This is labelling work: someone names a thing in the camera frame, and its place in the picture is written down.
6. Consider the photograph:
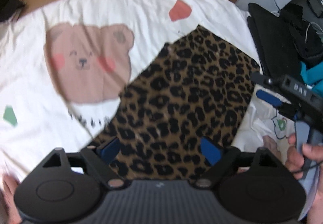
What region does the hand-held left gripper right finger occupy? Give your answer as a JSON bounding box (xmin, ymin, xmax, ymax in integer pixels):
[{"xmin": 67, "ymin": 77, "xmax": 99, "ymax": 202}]
[{"xmin": 194, "ymin": 137, "xmax": 276, "ymax": 188}]

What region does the black crumpled clothes heap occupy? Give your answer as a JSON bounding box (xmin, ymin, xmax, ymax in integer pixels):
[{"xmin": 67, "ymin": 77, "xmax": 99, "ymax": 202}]
[{"xmin": 278, "ymin": 3, "xmax": 323, "ymax": 63}]

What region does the folded black garment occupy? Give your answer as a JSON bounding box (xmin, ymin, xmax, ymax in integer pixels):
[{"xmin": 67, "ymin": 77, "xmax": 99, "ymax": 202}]
[{"xmin": 247, "ymin": 2, "xmax": 303, "ymax": 83}]

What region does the leopard print skirt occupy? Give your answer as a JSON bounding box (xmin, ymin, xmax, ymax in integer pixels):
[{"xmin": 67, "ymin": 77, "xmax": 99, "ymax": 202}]
[{"xmin": 89, "ymin": 24, "xmax": 261, "ymax": 183}]

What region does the person's right hand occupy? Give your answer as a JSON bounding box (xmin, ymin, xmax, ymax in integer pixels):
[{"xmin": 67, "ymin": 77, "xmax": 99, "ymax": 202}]
[{"xmin": 285, "ymin": 133, "xmax": 323, "ymax": 224}]

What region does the crumpled black garment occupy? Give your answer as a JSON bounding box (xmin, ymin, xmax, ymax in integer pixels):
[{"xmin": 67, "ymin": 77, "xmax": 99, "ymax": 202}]
[{"xmin": 0, "ymin": 0, "xmax": 26, "ymax": 21}]

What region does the teal printed cloth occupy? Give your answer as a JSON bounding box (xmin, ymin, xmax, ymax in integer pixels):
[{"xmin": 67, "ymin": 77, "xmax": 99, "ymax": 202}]
[{"xmin": 299, "ymin": 61, "xmax": 323, "ymax": 90}]

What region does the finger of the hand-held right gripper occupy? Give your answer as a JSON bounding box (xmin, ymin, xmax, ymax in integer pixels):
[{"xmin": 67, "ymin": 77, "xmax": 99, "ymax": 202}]
[
  {"xmin": 256, "ymin": 89, "xmax": 282, "ymax": 110},
  {"xmin": 250, "ymin": 72, "xmax": 276, "ymax": 86}
]

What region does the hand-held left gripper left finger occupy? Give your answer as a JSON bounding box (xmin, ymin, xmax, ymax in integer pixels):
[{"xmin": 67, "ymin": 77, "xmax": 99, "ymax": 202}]
[{"xmin": 41, "ymin": 137, "xmax": 125, "ymax": 189}]

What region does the cream bear printed blanket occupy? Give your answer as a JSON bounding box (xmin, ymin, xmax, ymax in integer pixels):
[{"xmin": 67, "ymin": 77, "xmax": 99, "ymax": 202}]
[{"xmin": 0, "ymin": 0, "xmax": 303, "ymax": 184}]

